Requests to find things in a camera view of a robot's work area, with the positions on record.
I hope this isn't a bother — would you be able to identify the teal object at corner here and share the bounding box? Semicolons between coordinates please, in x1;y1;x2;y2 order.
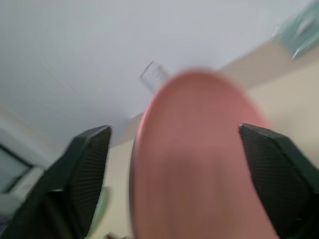
275;0;319;60

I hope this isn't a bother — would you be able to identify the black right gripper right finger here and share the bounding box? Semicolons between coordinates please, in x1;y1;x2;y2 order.
238;122;319;239

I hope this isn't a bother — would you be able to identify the green plate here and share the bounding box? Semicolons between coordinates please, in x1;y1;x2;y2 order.
87;185;112;237

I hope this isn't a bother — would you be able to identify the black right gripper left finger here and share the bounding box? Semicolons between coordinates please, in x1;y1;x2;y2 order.
0;125;112;239

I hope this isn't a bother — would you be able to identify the pink plate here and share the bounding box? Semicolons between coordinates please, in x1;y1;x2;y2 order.
129;66;281;239

